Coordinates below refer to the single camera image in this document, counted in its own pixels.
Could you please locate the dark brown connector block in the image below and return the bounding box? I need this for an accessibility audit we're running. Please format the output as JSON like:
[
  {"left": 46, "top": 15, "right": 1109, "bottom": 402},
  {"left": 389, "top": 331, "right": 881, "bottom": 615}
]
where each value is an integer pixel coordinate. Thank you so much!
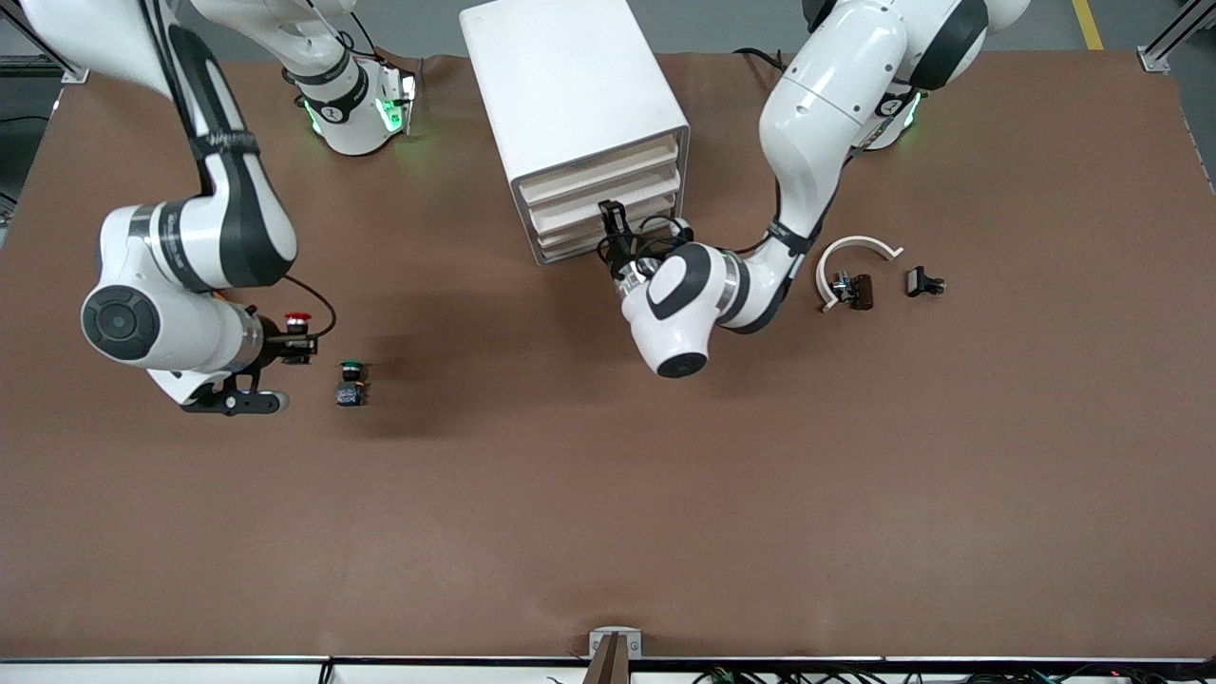
[{"left": 832, "top": 272, "right": 875, "bottom": 312}]

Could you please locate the aluminium frame profile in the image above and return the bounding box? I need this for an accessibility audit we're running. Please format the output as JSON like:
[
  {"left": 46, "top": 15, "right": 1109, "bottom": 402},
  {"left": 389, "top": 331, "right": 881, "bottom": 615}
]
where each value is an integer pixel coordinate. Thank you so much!
[
  {"left": 0, "top": 0, "right": 93, "bottom": 85},
  {"left": 1138, "top": 0, "right": 1216, "bottom": 74}
]

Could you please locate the white table edge rail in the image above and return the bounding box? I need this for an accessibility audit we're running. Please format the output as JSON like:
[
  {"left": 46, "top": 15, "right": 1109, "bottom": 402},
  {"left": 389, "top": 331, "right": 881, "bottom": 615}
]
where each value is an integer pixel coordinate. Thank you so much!
[{"left": 0, "top": 655, "right": 1216, "bottom": 684}]

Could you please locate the green push button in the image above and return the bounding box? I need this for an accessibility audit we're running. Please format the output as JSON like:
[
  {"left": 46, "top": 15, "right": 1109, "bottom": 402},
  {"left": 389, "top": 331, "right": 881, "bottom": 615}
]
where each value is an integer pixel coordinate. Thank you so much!
[{"left": 334, "top": 358, "right": 371, "bottom": 408}]

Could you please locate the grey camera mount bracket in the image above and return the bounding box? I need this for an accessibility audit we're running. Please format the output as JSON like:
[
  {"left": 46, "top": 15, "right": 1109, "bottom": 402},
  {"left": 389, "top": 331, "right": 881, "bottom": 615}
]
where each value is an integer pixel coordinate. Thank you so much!
[{"left": 581, "top": 626, "right": 643, "bottom": 684}]

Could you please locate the yellow floor tape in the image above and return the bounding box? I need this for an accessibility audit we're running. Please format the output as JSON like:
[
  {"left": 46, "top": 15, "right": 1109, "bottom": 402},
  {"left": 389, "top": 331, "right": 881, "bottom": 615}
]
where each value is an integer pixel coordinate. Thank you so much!
[{"left": 1072, "top": 0, "right": 1106, "bottom": 50}]

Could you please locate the beige cabinet drawer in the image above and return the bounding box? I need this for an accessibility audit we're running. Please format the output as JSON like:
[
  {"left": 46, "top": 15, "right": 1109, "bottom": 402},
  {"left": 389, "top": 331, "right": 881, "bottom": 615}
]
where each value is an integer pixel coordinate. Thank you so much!
[
  {"left": 537, "top": 211, "right": 681, "bottom": 263},
  {"left": 519, "top": 136, "right": 680, "bottom": 204},
  {"left": 524, "top": 163, "right": 680, "bottom": 227},
  {"left": 530, "top": 188, "right": 680, "bottom": 248}
]

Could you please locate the white curved plastic bracket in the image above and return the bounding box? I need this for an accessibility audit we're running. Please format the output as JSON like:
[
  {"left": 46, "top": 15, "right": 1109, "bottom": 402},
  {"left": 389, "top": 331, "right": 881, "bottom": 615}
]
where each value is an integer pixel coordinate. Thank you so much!
[{"left": 815, "top": 235, "right": 905, "bottom": 314}]

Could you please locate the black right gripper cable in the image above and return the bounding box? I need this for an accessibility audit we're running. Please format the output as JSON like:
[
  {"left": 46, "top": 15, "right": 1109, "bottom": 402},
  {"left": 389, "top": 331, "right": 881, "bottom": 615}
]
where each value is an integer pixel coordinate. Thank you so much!
[{"left": 217, "top": 275, "right": 338, "bottom": 341}]

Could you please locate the white drawer cabinet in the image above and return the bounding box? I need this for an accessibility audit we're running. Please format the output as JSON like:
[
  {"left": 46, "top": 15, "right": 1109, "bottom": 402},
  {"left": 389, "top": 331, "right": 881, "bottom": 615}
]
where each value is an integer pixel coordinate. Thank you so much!
[{"left": 460, "top": 0, "right": 692, "bottom": 267}]

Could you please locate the black cable bundle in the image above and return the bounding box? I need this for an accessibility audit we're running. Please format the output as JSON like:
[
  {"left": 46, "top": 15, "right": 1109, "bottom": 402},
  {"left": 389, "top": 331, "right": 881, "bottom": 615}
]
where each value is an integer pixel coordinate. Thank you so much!
[{"left": 693, "top": 665, "right": 1216, "bottom": 684}]

